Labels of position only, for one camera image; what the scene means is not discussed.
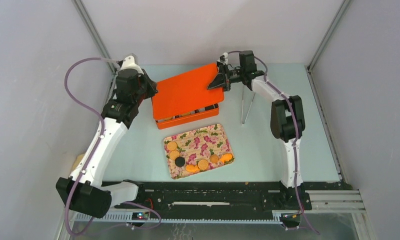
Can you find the orange tin lid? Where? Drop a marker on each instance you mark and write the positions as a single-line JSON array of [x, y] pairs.
[[186, 92]]

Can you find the floral cookie tray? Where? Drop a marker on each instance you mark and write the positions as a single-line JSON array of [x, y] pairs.
[[198, 144]]

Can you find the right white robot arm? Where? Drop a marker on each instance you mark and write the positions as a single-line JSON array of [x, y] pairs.
[[287, 121]]

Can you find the tan round cookie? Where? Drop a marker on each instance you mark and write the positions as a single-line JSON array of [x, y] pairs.
[[174, 154], [203, 165], [172, 146]]

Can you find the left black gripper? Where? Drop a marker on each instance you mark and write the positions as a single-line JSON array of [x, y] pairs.
[[143, 76]]

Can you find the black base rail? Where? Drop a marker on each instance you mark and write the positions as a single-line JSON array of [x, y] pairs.
[[227, 201]]

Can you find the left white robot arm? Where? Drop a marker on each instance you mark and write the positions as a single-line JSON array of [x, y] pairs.
[[83, 190]]

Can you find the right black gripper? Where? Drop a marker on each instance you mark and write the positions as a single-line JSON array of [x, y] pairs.
[[221, 80]]

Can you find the black round cookie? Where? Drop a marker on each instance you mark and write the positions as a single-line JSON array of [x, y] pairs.
[[179, 161]]

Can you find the orange cookie tin box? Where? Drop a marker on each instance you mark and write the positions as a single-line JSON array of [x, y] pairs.
[[188, 117]]

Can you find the small tan cookie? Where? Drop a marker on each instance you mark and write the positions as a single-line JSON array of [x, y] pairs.
[[214, 159]]

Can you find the orange pumpkin cookie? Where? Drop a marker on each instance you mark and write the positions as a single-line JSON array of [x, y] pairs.
[[227, 157], [192, 168]]

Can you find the yellow cloth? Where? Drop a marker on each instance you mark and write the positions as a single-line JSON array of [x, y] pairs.
[[77, 162]]

